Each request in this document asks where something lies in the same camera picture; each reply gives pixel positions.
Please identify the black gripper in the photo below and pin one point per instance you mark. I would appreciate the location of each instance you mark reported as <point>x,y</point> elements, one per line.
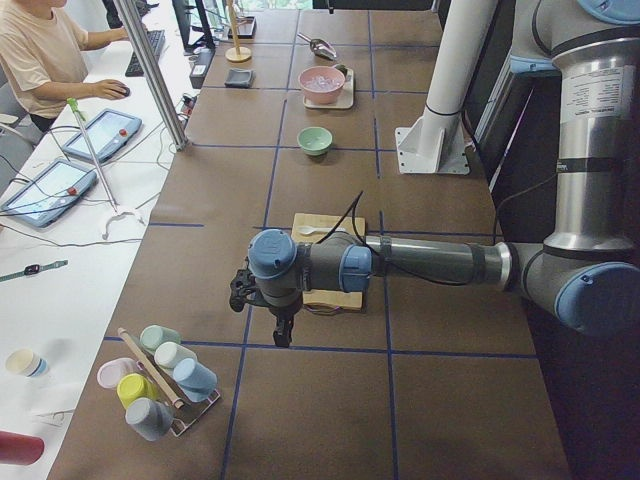
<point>281,313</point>

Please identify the white plastic spoon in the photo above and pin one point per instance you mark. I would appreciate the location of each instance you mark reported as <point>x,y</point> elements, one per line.
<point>307,230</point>

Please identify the metal ice scoop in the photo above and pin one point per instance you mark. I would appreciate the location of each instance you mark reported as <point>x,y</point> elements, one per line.
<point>319,47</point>

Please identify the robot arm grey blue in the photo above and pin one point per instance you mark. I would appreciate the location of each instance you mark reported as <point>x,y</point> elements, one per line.
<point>589,293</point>

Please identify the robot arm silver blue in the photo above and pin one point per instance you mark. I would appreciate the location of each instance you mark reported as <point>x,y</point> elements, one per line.
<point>594,46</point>

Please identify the mint green bowl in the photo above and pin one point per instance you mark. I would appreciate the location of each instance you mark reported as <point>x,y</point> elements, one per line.
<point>315,141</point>

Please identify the pink bowl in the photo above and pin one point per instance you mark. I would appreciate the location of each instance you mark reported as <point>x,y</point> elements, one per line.
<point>321,98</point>

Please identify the clear ice cubes pile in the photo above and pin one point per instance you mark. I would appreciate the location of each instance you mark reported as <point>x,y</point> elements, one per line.
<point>322,84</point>

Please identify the wooden cutting board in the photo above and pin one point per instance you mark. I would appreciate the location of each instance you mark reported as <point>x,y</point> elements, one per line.
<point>323,300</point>

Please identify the blue cup on rack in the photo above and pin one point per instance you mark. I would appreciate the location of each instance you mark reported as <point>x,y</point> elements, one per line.
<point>196,380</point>

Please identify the white cup on rack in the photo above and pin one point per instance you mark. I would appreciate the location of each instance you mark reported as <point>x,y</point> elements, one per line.
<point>169,354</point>

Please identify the cup rack with wooden rod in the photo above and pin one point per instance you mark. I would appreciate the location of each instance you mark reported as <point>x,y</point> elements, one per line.
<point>185,412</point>

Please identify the green cup on rack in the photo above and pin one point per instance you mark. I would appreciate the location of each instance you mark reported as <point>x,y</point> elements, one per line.
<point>153,336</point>

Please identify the grey cup on rack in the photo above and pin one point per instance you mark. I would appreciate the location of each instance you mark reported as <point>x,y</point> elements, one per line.
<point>149,418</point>

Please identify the yellow cup on rack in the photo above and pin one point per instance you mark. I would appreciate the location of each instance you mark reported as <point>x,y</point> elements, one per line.
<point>134,386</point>

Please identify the pink cup on rack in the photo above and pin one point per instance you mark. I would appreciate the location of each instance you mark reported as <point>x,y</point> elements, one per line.
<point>111,372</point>

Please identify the beige plastic tray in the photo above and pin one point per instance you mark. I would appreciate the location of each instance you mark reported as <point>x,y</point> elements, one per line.
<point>345,100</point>

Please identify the folded grey cloth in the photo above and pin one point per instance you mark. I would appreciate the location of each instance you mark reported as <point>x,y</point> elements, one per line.
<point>239,78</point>

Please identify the green band smartwatch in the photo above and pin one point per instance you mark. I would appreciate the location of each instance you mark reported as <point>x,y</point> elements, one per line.
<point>33,269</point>

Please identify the paper cup on desk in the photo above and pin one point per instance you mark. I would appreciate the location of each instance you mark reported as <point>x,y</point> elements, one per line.
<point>25,362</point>

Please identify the far teach pendant tablet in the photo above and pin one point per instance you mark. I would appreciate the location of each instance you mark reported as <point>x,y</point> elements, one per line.
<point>108,132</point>

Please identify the teach pendant tablet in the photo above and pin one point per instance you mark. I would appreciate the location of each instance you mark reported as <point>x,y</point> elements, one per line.
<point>50,194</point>
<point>108,132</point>

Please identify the near teach pendant tablet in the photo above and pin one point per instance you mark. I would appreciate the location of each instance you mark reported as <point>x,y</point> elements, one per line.
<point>50,194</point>

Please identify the wooden stand with round base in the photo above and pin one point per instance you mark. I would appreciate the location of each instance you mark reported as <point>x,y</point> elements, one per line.
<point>237,53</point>

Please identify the red cylinder bottle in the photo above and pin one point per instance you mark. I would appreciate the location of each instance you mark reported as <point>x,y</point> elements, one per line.
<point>20,449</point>

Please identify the metal rod with green tip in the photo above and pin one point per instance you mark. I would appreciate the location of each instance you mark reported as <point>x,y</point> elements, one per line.
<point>73,104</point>

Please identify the person in peach shirt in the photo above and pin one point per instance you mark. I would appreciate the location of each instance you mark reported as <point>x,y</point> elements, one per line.
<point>41,56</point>

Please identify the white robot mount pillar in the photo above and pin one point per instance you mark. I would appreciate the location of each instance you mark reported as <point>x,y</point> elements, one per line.
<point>434,144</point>

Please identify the aluminium frame post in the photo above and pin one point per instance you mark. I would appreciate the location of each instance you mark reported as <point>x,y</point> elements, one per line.
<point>131,20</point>

